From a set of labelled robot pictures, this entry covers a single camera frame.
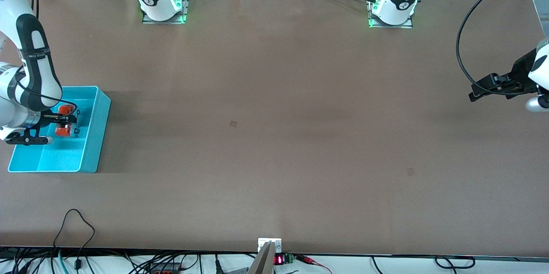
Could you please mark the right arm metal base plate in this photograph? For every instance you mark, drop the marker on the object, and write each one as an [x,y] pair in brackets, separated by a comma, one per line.
[148,21]

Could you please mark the blue plastic box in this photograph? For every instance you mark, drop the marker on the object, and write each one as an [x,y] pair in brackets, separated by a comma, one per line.
[85,145]

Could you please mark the module with red display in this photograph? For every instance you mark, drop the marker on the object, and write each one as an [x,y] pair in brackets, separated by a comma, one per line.
[285,259]

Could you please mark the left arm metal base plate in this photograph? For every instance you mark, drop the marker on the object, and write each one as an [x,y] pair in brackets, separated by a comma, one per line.
[407,25]

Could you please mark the grey camera mount bar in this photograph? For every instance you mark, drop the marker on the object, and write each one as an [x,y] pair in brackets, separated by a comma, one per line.
[262,263]

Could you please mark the black box with orange ports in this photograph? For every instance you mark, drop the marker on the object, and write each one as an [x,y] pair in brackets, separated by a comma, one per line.
[165,269]

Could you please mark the orange toy bus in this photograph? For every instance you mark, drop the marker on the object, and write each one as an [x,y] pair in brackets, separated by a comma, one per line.
[64,130]

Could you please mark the red clip leads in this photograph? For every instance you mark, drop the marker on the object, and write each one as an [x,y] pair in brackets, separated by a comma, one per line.
[311,260]

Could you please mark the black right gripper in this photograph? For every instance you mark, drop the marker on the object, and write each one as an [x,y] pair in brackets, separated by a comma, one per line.
[48,120]

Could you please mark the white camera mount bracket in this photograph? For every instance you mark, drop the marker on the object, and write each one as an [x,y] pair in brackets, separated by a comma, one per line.
[263,242]

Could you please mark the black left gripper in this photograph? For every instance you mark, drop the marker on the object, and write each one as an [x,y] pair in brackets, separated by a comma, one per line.
[520,73]

